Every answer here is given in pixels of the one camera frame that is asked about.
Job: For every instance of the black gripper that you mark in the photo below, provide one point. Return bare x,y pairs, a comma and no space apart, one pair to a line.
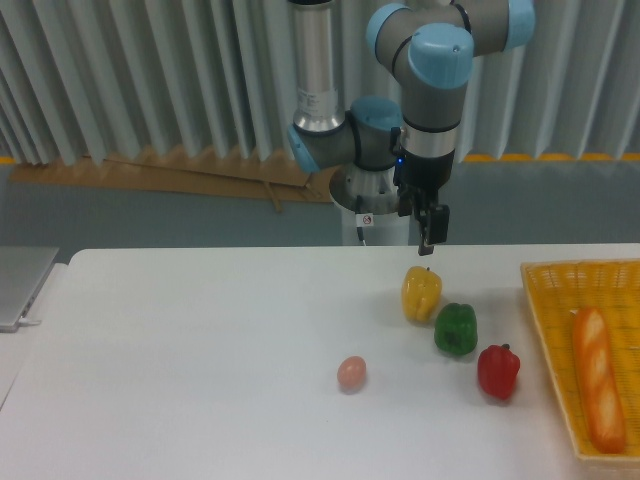
427,175

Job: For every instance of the red bell pepper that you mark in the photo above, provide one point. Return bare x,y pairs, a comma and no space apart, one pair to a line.
497,370

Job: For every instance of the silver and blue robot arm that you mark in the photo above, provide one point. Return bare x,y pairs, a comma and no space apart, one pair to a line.
394,157

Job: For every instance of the yellow woven basket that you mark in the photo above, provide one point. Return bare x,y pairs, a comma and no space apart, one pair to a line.
555,291

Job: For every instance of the yellow bell pepper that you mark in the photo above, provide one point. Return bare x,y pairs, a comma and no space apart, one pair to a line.
420,293

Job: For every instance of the green bell pepper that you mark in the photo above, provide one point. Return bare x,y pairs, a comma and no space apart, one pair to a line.
456,329

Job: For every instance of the brown cardboard sheet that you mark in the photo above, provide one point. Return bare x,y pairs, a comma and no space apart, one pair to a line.
277,179

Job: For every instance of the brown egg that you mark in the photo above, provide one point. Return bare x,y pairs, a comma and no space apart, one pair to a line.
351,373

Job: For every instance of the baguette bread loaf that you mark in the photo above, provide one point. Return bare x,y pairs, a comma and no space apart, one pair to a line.
600,399

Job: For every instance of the silver laptop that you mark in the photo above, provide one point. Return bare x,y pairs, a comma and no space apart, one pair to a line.
24,270

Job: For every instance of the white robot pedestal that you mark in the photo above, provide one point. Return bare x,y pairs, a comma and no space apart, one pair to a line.
380,227

